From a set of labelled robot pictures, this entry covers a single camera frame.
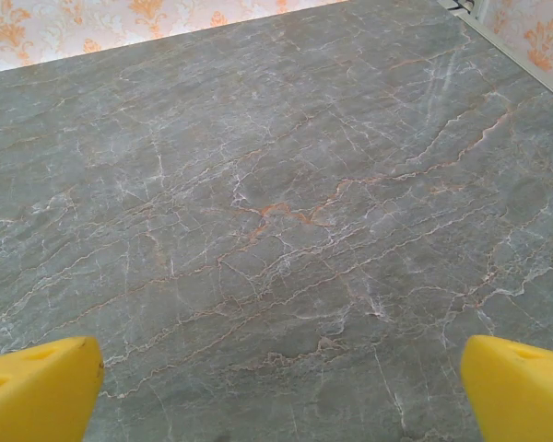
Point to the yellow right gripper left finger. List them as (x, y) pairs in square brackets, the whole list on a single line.
[(37, 391)]

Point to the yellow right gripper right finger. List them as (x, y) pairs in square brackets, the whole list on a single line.
[(521, 396)]

